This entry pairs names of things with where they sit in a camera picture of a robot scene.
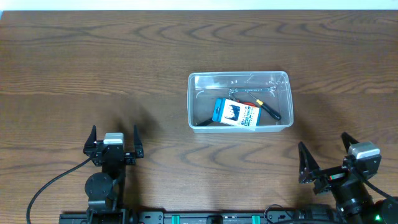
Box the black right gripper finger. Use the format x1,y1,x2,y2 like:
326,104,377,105
341,132,359,152
298,142,320,179

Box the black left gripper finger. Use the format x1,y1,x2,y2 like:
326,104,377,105
134,125,143,149
84,125,97,148

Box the black yellow screwdriver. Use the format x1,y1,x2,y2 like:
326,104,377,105
248,92,282,121

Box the small steel claw hammer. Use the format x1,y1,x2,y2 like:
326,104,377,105
196,118,214,127

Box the clear plastic storage container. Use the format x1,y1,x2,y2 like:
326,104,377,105
187,71,294,133

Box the blue white cardboard box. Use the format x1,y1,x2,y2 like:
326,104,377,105
212,98,261,129

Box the silver combination wrench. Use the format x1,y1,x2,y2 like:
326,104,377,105
228,86,276,95

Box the red handled pliers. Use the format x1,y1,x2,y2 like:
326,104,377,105
230,97,257,107

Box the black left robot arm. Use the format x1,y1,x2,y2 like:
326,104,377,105
83,126,144,223

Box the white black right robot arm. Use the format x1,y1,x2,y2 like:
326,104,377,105
298,132,397,223

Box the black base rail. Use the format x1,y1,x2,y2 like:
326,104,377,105
58,208,340,224

